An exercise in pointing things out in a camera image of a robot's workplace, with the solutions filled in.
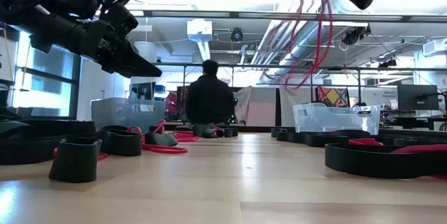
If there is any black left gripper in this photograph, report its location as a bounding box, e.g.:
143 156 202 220
37 15 163 79

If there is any grey translucent plastic basket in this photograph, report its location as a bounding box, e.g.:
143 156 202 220
90 97 167 133

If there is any large black rubber band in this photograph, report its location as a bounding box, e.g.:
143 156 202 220
302 128 372 148
324 142 447 179

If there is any white round column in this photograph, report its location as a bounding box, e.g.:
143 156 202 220
131 40 158 86

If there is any black ceiling-hung device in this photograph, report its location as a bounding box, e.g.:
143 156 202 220
342 24 372 46

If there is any white ceiling unit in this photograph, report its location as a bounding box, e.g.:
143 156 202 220
186 17 213 43

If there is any person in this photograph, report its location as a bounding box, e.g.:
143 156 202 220
184 59 235 127

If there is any large glass window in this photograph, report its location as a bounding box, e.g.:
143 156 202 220
12 31 83 117

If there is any black ceiling spotlight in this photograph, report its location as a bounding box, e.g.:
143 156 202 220
378 57 398 68

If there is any round black ceiling fixture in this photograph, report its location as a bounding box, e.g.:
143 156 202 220
230 27 244 43

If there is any black pipe rack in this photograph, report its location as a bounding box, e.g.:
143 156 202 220
160 61 447 108

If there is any geometric colourful tapestry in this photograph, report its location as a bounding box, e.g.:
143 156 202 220
316 86 351 108

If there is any white hanging cloth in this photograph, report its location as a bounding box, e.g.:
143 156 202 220
278 85 318 127
233 85 253 113

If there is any clear plastic basket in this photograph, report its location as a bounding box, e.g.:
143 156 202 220
292 102 382 135

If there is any pale partition panel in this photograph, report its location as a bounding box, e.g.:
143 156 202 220
246 87 277 128

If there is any black computer monitor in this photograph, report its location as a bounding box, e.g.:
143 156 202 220
397 84 440 111

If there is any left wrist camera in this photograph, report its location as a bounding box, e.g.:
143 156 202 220
100 2 139 38

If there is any white wall sign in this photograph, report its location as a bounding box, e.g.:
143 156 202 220
361 87 399 110

